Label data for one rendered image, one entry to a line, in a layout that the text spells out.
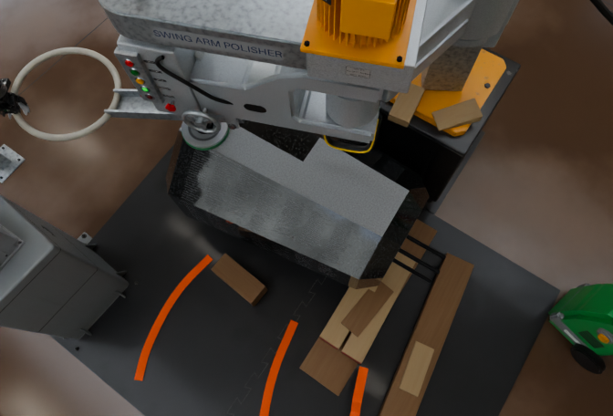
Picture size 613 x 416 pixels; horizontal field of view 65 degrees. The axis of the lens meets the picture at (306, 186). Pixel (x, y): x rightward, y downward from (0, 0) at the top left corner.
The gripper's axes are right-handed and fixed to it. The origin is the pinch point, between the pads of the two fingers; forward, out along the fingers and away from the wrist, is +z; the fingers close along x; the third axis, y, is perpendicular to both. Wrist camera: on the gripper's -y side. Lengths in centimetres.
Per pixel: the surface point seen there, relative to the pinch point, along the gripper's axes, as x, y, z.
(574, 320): 226, 166, 42
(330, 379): 104, 156, 64
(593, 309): 229, 163, 28
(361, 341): 124, 143, 54
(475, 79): 208, 47, -4
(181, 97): 75, 44, -46
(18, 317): -20, 89, 19
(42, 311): -15, 86, 30
